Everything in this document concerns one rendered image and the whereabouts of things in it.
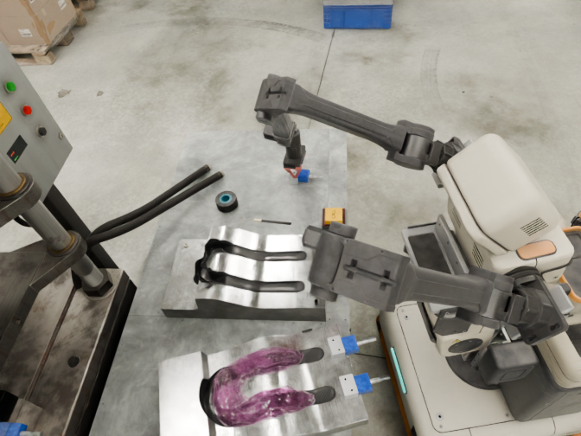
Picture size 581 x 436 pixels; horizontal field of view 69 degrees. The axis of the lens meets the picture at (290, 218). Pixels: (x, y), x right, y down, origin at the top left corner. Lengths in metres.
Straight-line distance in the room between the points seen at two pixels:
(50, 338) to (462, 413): 1.45
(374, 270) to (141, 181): 2.61
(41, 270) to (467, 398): 1.52
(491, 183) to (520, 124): 2.43
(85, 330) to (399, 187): 1.93
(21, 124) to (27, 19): 3.26
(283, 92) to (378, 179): 1.83
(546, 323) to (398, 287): 0.45
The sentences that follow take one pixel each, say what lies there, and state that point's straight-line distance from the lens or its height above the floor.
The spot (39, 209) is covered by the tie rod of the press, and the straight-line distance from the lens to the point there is 1.30.
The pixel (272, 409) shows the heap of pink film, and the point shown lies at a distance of 1.13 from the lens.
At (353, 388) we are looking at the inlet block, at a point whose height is 0.88.
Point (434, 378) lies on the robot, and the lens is 1.85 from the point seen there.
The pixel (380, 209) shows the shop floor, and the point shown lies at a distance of 2.60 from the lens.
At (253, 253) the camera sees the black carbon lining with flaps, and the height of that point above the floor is 0.89.
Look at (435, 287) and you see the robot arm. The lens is 0.66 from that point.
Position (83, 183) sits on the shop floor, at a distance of 3.26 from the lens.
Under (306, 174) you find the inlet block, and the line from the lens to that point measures 1.62.
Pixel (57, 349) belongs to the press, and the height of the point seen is 0.78.
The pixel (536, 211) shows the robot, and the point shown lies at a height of 1.36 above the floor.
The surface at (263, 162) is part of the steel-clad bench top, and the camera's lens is 1.75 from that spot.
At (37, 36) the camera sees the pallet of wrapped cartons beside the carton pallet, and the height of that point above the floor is 0.23.
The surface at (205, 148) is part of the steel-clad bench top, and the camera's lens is 1.88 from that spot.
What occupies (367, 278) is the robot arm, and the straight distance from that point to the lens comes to 0.57.
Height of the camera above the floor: 2.00
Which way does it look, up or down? 51 degrees down
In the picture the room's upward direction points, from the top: 8 degrees counter-clockwise
